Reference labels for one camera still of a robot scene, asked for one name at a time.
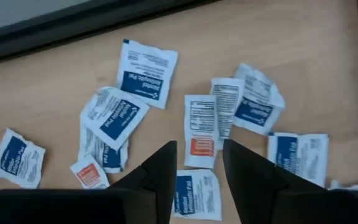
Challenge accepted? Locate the plain white packet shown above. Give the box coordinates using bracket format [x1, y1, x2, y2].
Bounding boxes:
[328, 179, 358, 191]

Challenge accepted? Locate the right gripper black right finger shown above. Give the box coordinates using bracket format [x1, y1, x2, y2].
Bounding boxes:
[222, 139, 358, 224]

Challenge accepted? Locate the white packet red print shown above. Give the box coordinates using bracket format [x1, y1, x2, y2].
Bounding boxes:
[183, 94, 220, 169]
[69, 154, 111, 190]

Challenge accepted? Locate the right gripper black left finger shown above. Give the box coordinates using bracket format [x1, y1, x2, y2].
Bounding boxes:
[0, 140, 178, 224]

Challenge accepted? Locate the white packet black text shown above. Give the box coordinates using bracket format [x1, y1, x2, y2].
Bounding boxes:
[209, 77, 246, 151]

